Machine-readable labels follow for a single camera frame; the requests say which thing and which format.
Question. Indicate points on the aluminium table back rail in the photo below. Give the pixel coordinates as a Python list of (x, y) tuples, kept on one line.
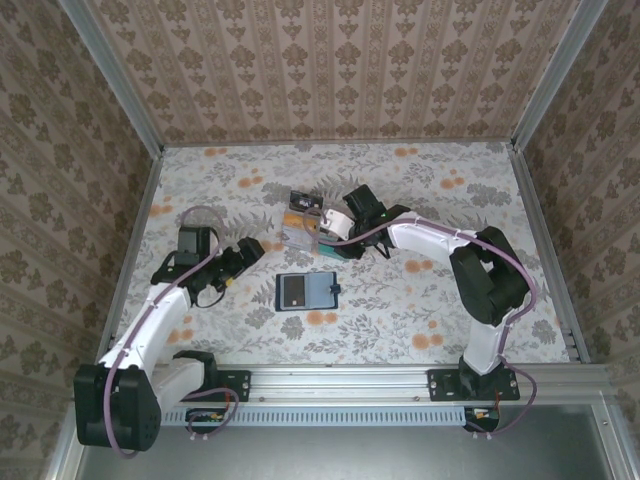
[(340, 144)]

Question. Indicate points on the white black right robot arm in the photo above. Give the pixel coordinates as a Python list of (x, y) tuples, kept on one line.
[(425, 235)]

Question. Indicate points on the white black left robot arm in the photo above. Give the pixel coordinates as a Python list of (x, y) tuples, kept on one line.
[(150, 320)]

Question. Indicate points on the aluminium frame post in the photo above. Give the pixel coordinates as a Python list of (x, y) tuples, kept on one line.
[(115, 80), (560, 75)]

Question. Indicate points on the teal card box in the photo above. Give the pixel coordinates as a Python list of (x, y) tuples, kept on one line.
[(332, 251)]

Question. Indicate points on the grey metal panel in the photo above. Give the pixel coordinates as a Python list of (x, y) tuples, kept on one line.
[(350, 455)]

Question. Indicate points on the blue leather card holder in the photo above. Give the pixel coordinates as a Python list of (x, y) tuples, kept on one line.
[(320, 292)]

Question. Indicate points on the dark credit card with chip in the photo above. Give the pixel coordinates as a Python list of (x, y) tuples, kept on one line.
[(294, 290)]

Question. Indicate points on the aluminium table side rail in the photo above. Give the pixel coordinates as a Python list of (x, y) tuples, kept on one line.
[(542, 240), (135, 235)]

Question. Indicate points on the floral patterned table cover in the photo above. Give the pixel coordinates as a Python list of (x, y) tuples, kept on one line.
[(400, 325)]

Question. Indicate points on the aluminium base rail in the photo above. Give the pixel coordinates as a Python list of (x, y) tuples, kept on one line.
[(340, 382)]

